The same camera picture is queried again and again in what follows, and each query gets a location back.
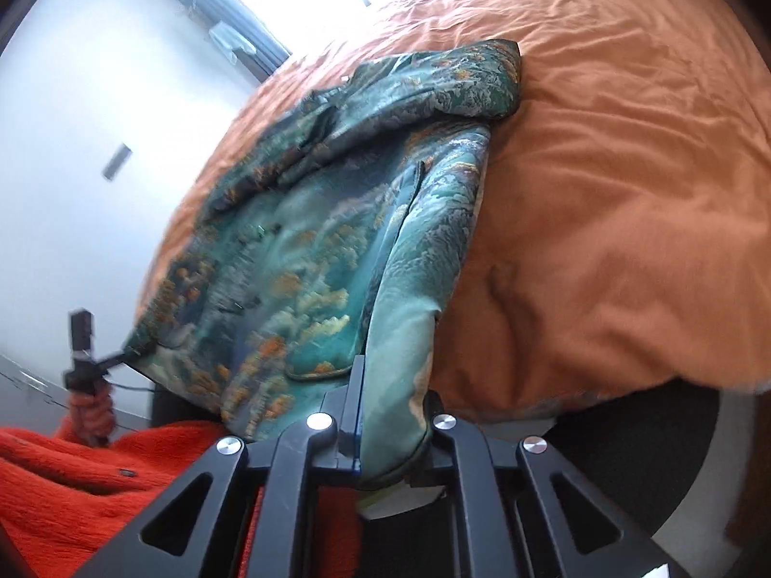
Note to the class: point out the orange-red knit sweater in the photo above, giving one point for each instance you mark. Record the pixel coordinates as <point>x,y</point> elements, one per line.
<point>90,493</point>

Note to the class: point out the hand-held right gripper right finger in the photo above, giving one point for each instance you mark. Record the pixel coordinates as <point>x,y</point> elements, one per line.
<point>449,451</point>

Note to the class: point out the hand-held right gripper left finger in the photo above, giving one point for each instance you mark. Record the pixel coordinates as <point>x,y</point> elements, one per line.
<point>349,427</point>

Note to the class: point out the dark wall switch panel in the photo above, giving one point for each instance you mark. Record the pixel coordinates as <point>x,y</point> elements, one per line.
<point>117,162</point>

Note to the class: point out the green landscape print jacket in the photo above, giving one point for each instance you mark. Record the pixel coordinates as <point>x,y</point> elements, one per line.
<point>301,241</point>

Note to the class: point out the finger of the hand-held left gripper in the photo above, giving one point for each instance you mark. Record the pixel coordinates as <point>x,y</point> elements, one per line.
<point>111,359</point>

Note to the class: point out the person's left hand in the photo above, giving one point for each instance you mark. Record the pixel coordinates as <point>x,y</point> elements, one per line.
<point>90,418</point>

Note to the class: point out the white cabinet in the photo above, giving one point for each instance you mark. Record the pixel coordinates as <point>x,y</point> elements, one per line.
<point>24,385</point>

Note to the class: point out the light blue hanging towel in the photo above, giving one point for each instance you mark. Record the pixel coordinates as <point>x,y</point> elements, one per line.
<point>229,36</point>

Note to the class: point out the dark grey curtain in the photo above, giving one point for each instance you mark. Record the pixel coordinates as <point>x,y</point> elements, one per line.
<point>268,39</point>

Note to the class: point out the orange bed blanket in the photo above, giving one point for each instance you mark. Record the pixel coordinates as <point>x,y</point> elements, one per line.
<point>632,192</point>

